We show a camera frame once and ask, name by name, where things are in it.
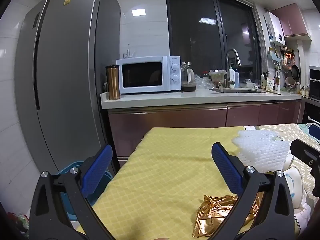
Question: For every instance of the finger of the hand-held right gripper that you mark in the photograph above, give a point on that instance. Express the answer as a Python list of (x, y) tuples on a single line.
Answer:
[(316, 131), (305, 152)]

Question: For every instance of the black built-in oven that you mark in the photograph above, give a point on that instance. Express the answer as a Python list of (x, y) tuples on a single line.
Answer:
[(313, 85)]

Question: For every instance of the pink wall cabinet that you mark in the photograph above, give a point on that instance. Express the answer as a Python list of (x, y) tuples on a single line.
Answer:
[(292, 20)]

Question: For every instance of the copper travel mug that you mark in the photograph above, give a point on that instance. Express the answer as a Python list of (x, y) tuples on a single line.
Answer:
[(113, 85)]

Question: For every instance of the white soap bottle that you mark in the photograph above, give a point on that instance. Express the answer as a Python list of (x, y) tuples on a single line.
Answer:
[(231, 77)]

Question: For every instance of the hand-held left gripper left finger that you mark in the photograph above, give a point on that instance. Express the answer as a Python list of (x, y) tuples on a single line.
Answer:
[(97, 171)]

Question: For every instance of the dark kitchen window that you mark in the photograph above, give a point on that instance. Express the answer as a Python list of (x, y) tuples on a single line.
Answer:
[(195, 30)]

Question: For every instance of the black frying pan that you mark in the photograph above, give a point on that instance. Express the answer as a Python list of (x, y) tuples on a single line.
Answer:
[(295, 72)]

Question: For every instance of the white kitchen countertop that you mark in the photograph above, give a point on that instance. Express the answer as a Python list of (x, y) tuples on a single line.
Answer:
[(175, 98)]

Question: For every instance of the steel kitchen faucet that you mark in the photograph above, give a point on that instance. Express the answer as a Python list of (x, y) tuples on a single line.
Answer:
[(228, 62)]

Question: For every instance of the red gift bag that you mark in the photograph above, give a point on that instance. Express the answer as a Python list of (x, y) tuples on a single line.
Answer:
[(20, 223)]

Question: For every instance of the white foam fruit net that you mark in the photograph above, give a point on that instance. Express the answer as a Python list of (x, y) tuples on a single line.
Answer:
[(260, 147)]

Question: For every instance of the clear plastic bags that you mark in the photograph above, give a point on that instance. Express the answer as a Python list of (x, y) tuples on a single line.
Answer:
[(202, 81)]

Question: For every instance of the white printed wrapper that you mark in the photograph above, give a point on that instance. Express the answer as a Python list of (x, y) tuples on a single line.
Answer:
[(296, 187)]

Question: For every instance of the clear food container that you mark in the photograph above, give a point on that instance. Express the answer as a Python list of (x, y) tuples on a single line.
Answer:
[(217, 76)]

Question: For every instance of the white microwave oven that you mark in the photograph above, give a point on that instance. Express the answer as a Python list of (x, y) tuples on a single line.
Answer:
[(166, 90)]

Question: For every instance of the brown cabinet with white top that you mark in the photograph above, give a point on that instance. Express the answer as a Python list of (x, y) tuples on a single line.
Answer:
[(175, 117)]

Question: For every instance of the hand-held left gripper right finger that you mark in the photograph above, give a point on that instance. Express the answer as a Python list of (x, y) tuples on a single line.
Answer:
[(227, 171)]

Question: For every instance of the blue plastic waste bin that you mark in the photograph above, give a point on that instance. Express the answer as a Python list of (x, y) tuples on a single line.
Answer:
[(67, 205)]

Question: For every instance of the blue bottle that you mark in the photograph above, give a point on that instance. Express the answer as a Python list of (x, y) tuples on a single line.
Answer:
[(237, 80)]

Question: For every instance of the white water heater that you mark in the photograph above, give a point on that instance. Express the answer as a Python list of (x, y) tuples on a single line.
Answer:
[(275, 30)]

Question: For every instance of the gold snack wrapper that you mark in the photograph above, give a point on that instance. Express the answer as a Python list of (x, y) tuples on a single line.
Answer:
[(217, 205), (207, 227)]

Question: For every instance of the grey refrigerator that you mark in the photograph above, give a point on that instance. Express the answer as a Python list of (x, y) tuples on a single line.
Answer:
[(67, 80)]

